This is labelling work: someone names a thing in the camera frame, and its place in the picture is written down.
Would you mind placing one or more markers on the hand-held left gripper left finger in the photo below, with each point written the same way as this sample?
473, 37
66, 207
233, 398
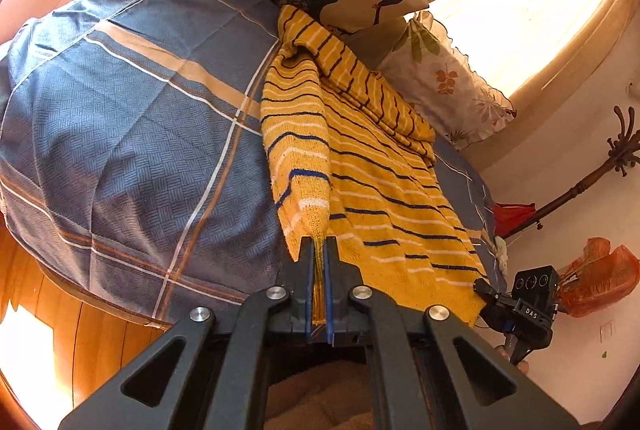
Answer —
309, 290

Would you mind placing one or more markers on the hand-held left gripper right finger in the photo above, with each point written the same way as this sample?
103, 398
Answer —
331, 290

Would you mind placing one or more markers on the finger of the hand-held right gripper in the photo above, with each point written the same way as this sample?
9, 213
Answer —
492, 300

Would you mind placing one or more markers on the yellow striped knit sweater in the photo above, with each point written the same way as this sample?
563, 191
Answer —
380, 190

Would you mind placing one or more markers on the person's right hand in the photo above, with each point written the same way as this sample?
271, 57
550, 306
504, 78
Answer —
523, 366

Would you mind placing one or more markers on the small white cloth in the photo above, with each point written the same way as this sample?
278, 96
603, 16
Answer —
501, 251

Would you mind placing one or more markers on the orange plastic bag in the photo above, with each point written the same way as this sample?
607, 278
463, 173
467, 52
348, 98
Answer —
595, 277

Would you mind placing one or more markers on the red cloth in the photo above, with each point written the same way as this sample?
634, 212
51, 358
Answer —
512, 216

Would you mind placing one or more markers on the brown fuzzy clothing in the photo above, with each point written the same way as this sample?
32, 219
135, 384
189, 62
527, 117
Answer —
320, 397

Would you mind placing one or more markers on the wooden coat rack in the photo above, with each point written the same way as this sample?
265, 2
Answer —
580, 190

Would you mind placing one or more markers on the white floral ruffled pillow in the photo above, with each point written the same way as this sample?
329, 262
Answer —
445, 80

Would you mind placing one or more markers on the blue plaid bed sheet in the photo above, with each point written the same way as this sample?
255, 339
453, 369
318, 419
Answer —
130, 150

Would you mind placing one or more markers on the pink pillow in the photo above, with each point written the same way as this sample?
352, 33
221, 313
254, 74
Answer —
35, 5

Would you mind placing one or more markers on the white wall switch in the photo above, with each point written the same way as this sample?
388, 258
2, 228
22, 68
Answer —
607, 329

